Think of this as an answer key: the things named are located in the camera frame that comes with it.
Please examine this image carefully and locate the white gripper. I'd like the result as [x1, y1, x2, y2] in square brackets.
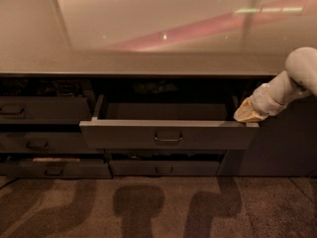
[234, 83, 286, 123]

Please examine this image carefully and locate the grey drawer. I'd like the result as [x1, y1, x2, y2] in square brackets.
[0, 96, 91, 125]
[105, 149, 226, 155]
[0, 132, 101, 154]
[0, 160, 112, 179]
[80, 95, 260, 150]
[109, 161, 220, 177]

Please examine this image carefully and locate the dark item in left drawer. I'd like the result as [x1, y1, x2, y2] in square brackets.
[54, 81, 79, 96]

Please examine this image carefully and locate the dark grey cabinet door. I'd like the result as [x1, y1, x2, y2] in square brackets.
[217, 95, 317, 177]

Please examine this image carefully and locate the green snack bag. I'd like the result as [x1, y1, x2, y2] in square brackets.
[133, 81, 177, 94]

